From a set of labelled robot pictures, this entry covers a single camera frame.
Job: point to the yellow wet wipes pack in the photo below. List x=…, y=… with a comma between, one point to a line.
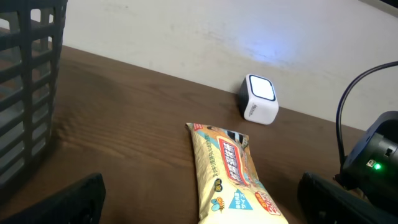
x=229, y=188

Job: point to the white barcode scanner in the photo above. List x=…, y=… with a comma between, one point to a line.
x=257, y=100

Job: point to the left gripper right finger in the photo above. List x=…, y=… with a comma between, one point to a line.
x=324, y=202

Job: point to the grey plastic shopping basket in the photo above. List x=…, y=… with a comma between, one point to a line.
x=31, y=45

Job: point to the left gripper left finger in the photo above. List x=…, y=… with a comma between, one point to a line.
x=79, y=203

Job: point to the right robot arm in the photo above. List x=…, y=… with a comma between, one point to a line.
x=372, y=164

